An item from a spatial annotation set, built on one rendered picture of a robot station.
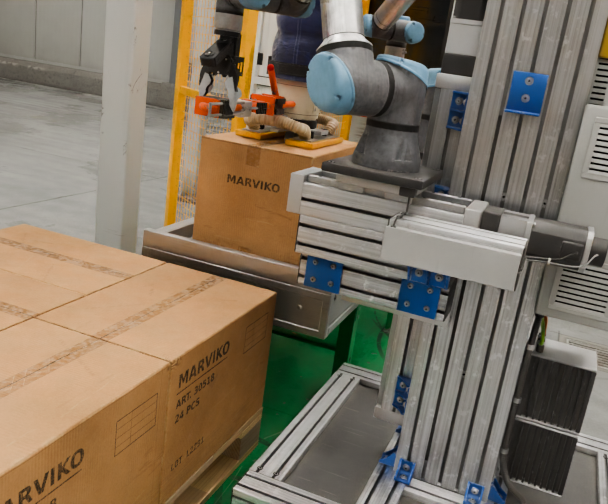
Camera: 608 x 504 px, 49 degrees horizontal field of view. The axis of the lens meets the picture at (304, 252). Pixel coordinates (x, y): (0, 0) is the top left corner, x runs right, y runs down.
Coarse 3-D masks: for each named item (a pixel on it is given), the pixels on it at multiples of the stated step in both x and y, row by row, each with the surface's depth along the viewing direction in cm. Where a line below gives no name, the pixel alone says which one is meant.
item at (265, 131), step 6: (264, 126) 239; (270, 126) 250; (240, 132) 231; (246, 132) 231; (252, 132) 230; (258, 132) 232; (264, 132) 235; (270, 132) 237; (276, 132) 241; (282, 132) 246; (258, 138) 230; (264, 138) 232
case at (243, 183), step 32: (224, 160) 221; (256, 160) 217; (288, 160) 213; (320, 160) 217; (224, 192) 223; (256, 192) 219; (288, 192) 215; (224, 224) 226; (256, 224) 222; (288, 224) 218; (288, 256) 220
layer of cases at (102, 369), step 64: (0, 256) 203; (64, 256) 211; (128, 256) 219; (0, 320) 161; (64, 320) 165; (128, 320) 171; (192, 320) 176; (256, 320) 195; (0, 384) 133; (64, 384) 136; (128, 384) 140; (192, 384) 165; (256, 384) 208; (0, 448) 113; (64, 448) 122; (128, 448) 143; (192, 448) 174
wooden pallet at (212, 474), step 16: (256, 416) 214; (240, 432) 204; (256, 432) 217; (224, 448) 194; (240, 448) 207; (208, 464) 186; (224, 464) 205; (192, 480) 178; (208, 480) 197; (224, 480) 200; (176, 496) 171; (192, 496) 189; (208, 496) 191
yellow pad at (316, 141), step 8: (312, 136) 232; (320, 136) 242; (328, 136) 246; (336, 136) 250; (288, 144) 226; (296, 144) 225; (304, 144) 224; (312, 144) 223; (320, 144) 230; (328, 144) 239
